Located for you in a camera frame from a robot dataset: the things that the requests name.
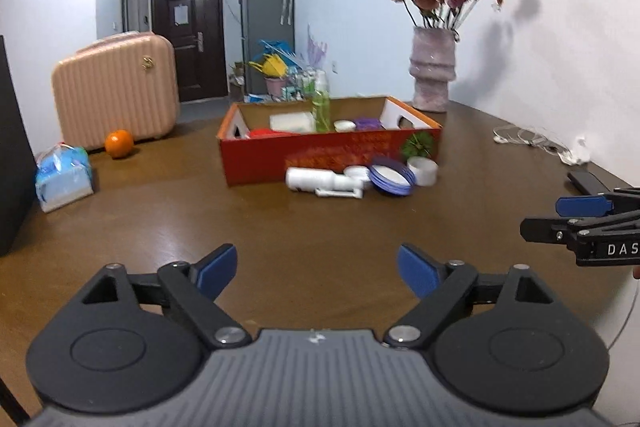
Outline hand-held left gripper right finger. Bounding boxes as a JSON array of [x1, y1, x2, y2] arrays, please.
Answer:
[[382, 243, 558, 350]]

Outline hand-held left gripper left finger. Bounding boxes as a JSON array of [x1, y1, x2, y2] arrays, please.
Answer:
[[70, 243, 253, 350]]

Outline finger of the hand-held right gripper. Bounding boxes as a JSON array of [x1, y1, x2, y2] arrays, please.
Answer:
[[520, 209, 640, 252], [556, 187, 640, 218]]

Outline red cardboard box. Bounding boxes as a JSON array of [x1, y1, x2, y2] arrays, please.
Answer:
[[216, 95, 443, 186]]

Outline white packet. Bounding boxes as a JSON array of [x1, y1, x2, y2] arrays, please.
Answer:
[[270, 112, 317, 134]]

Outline green spray bottle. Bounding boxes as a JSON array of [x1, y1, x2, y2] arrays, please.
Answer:
[[311, 69, 332, 132]]

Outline black flat remote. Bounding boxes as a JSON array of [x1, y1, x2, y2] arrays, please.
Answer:
[[567, 170, 613, 196]]

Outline blue rimmed lid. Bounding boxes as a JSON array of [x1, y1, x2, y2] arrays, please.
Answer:
[[369, 158, 417, 196]]

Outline white cup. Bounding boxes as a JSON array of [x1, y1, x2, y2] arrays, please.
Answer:
[[406, 156, 439, 186]]

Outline white spray bottle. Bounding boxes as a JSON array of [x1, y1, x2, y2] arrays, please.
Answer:
[[285, 167, 366, 200]]

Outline orange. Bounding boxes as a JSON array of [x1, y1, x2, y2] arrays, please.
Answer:
[[104, 129, 135, 159]]

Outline blue tissue pack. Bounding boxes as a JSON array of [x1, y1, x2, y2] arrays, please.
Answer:
[[35, 143, 95, 214]]

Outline pink stone vase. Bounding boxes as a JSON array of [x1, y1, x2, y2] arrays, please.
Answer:
[[409, 26, 458, 113]]

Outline cluster of toiletry bottles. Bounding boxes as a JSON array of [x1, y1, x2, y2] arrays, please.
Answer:
[[287, 67, 321, 102]]

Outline pink ribbed suitcase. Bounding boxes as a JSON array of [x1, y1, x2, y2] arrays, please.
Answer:
[[51, 32, 181, 151]]

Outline dark brown door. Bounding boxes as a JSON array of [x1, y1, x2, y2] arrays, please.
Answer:
[[150, 0, 227, 104]]

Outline blue yellow bundle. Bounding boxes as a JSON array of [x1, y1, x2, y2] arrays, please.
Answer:
[[247, 39, 301, 80]]

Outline black paper bag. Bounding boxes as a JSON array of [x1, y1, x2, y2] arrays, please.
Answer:
[[0, 34, 38, 258]]

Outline purple dried flowers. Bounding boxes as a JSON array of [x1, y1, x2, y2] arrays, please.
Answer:
[[306, 27, 328, 70]]

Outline grey refrigerator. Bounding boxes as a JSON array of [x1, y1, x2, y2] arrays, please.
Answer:
[[239, 0, 296, 95]]

